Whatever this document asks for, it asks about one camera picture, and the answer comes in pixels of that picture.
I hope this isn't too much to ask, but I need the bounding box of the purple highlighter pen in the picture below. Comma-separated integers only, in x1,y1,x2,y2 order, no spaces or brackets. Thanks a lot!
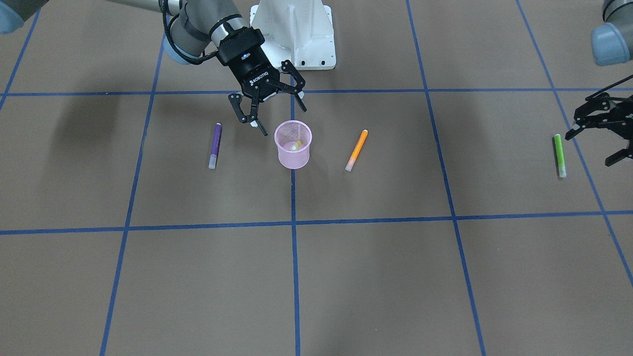
208,123,223,170

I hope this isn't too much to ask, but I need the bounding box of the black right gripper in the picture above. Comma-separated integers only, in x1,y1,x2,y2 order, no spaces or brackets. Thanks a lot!
218,27,307,136

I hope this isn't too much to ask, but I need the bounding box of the green highlighter pen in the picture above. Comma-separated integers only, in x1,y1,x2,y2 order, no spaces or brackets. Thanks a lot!
552,133,567,178

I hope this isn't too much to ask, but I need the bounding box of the pink mesh pen holder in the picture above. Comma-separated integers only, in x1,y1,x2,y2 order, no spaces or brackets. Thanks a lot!
273,120,314,170

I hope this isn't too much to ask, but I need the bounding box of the yellow highlighter pen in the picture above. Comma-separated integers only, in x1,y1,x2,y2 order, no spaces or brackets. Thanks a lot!
288,140,303,151

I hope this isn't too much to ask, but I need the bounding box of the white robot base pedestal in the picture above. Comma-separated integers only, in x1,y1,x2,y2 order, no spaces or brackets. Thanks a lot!
249,0,336,71

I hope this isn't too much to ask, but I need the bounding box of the orange highlighter pen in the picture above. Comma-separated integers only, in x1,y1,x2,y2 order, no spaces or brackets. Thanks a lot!
345,129,368,172

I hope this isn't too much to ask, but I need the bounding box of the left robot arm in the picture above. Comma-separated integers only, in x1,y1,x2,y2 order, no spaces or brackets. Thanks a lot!
565,0,633,167

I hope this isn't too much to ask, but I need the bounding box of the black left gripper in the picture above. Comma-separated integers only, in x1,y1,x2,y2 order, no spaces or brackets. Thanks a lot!
565,92,633,167

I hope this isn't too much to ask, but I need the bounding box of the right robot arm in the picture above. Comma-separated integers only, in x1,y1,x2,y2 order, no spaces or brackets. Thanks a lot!
122,0,307,135

